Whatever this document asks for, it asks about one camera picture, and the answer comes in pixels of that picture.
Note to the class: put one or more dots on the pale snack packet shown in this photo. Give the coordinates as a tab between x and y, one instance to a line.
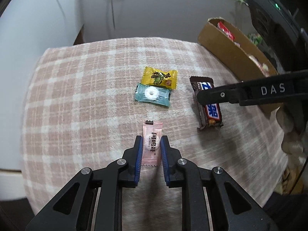
262	66

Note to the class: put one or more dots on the red snack packet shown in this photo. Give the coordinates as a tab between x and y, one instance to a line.
226	30

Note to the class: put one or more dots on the pink plaid blanket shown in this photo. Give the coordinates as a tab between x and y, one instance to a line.
84	101

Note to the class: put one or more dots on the yellow candy packet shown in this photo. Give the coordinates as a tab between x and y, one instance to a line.
158	77

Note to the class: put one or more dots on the brown wooden furniture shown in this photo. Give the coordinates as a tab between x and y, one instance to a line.
79	36

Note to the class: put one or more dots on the teal candy packet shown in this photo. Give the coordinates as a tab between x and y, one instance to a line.
151	93

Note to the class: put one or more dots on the person's right forearm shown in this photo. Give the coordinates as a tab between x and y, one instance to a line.
291	146

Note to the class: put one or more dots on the dark chocolate bar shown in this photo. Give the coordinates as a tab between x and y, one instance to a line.
211	113

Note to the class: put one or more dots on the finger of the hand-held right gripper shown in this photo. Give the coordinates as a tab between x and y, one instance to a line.
216	95

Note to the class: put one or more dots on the pink candy packet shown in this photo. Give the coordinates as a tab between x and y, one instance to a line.
151	144

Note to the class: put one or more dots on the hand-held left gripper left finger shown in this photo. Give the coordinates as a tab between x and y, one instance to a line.
138	158

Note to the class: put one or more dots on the cardboard box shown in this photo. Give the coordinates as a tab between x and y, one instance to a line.
223	50

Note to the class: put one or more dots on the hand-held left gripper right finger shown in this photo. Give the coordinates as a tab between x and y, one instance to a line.
165	161

